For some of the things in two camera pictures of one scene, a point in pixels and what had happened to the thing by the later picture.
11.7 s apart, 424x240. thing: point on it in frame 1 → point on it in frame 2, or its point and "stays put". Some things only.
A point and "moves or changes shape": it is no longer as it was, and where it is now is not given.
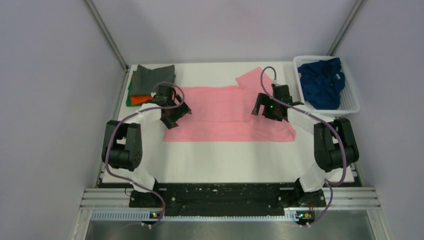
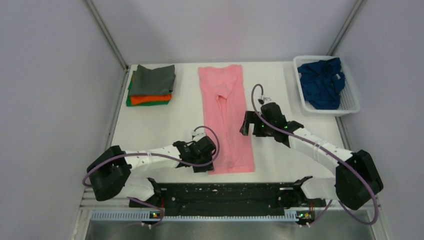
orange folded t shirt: [140, 99] stays put
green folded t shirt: [128, 101] stays put
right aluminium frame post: [357, 8] stays put
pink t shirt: [224, 114] moves or changes shape
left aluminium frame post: [106, 33] stays put
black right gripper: [263, 100] → [252, 117]
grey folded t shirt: [144, 79] stays put
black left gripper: [170, 121] → [203, 168]
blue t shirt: [321, 82] stays put
